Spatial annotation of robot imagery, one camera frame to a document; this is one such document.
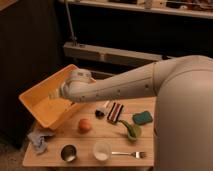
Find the orange-red apple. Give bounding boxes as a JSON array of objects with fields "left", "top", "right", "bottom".
[{"left": 78, "top": 119, "right": 92, "bottom": 133}]

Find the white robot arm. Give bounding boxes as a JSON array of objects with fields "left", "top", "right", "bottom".
[{"left": 59, "top": 55, "right": 213, "bottom": 171}]

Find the striped brown white block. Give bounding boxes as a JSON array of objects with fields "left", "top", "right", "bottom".
[{"left": 107, "top": 102, "right": 123, "bottom": 124}]

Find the teal green sponge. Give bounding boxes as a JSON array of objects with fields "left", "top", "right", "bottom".
[{"left": 132, "top": 111, "right": 153, "bottom": 125}]

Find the grey vertical pole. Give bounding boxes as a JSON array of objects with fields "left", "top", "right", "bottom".
[{"left": 65, "top": 0, "right": 77, "bottom": 46}]

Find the clear plastic cup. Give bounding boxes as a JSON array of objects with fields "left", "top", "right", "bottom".
[{"left": 93, "top": 141, "right": 111, "bottom": 162}]

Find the yellow plastic bin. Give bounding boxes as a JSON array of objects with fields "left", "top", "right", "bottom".
[{"left": 19, "top": 64, "right": 84, "bottom": 130}]

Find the silver metal fork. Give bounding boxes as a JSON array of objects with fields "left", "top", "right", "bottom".
[{"left": 111, "top": 152, "right": 146, "bottom": 159}]

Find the small metal cup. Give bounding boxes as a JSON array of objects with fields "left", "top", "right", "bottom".
[{"left": 61, "top": 144, "right": 77, "bottom": 162}]

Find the grey-blue crumpled cloth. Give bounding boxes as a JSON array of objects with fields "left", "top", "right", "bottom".
[{"left": 27, "top": 130, "right": 54, "bottom": 155}]

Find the grey metal rail fixture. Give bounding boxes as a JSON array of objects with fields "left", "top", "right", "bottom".
[{"left": 63, "top": 42, "right": 170, "bottom": 67}]

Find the white wall shelf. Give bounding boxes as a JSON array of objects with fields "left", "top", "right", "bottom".
[{"left": 59, "top": 0, "right": 213, "bottom": 19}]

